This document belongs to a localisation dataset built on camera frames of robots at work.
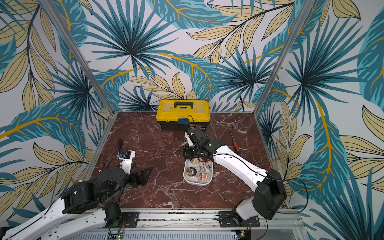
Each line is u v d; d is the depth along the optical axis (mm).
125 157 558
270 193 409
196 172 851
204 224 733
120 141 1003
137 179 581
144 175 586
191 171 882
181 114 954
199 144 596
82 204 439
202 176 837
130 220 736
